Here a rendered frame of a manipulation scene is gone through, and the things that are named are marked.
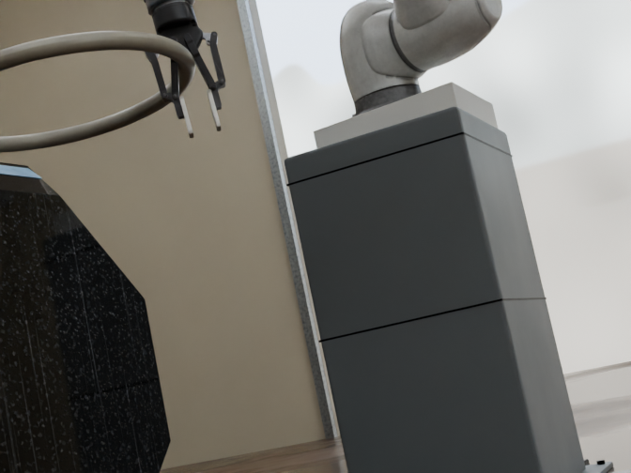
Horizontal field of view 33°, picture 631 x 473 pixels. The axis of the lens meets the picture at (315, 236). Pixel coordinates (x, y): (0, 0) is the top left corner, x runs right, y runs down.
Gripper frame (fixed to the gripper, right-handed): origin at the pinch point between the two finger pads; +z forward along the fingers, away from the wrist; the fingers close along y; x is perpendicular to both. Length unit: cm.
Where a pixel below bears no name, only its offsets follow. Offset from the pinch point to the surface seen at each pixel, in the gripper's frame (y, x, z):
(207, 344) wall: 16, -527, -7
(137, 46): 7.5, 17.8, -8.1
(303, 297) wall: -51, -484, -16
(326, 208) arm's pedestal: -21.6, -37.0, 15.1
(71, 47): 17.2, 23.2, -8.3
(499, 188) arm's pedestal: -59, -38, 20
